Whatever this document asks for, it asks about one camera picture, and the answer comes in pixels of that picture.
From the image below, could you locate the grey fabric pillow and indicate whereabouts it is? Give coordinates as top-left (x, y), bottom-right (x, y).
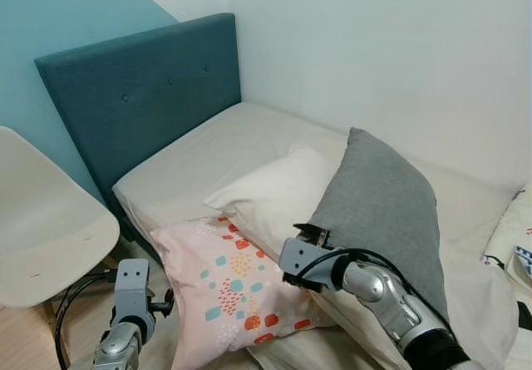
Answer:
top-left (306, 126), bottom-right (451, 323)

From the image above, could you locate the plain white pillow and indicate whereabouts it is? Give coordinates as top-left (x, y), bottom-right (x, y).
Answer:
top-left (204, 146), bottom-right (341, 263)

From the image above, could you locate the pink patterned pillow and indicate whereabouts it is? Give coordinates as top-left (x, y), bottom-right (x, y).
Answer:
top-left (150, 215), bottom-right (335, 347)

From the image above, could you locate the white plastic shell chair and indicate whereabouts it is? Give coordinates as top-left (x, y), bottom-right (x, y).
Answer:
top-left (0, 126), bottom-right (121, 342)

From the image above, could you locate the cream bed mattress sheet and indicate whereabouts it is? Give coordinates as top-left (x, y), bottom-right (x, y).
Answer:
top-left (112, 101), bottom-right (532, 370)

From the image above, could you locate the white blue printed bedding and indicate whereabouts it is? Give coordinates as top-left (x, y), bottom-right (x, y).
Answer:
top-left (482, 185), bottom-right (532, 304)

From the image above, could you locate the teal upholstered headboard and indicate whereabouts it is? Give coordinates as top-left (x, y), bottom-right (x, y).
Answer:
top-left (35, 12), bottom-right (243, 259)

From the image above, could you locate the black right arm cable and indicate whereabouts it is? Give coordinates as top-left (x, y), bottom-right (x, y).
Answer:
top-left (289, 248), bottom-right (416, 298)

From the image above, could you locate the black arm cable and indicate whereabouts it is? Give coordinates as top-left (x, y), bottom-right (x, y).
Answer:
top-left (289, 248), bottom-right (416, 298)
top-left (53, 272), bottom-right (118, 370)

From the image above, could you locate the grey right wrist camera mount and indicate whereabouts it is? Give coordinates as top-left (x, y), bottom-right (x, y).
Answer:
top-left (278, 236), bottom-right (334, 291)

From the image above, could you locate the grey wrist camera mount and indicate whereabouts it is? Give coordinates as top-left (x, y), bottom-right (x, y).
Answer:
top-left (113, 258), bottom-right (153, 323)
top-left (278, 236), bottom-right (334, 291)

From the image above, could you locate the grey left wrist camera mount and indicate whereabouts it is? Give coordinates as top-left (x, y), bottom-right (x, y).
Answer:
top-left (113, 258), bottom-right (153, 323)

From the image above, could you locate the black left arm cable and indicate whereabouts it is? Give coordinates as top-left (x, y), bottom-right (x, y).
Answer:
top-left (53, 272), bottom-right (118, 370)

